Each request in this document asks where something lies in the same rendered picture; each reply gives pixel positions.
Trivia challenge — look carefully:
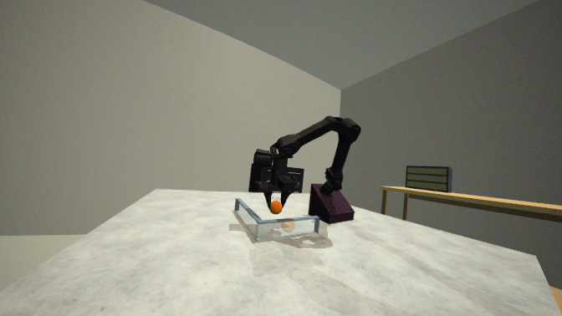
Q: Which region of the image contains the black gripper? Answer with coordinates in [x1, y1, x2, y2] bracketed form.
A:
[253, 168, 301, 208]

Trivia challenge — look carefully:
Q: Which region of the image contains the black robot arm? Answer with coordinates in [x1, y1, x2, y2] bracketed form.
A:
[253, 116, 361, 196]

